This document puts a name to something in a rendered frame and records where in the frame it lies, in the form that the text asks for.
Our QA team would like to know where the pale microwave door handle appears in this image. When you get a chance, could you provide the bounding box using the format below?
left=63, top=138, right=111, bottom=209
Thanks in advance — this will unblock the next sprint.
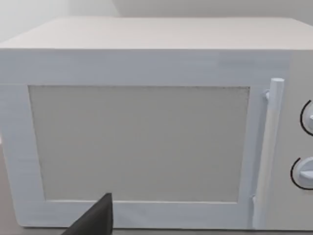
left=250, top=77, right=285, bottom=228

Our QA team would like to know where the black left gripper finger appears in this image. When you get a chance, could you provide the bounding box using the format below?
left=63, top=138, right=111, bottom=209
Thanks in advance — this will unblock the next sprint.
left=61, top=192, right=114, bottom=235

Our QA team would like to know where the pale microwave door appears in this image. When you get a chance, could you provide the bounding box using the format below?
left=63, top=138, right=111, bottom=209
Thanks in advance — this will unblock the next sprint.
left=0, top=50, right=292, bottom=230

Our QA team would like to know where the pale microwave knob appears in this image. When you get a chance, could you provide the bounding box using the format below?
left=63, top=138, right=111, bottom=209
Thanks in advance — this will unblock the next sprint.
left=299, top=99, right=313, bottom=137
left=290, top=156, right=313, bottom=190

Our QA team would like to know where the pale microwave oven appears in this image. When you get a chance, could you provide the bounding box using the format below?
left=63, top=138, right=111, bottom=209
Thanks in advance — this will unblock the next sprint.
left=0, top=17, right=313, bottom=232

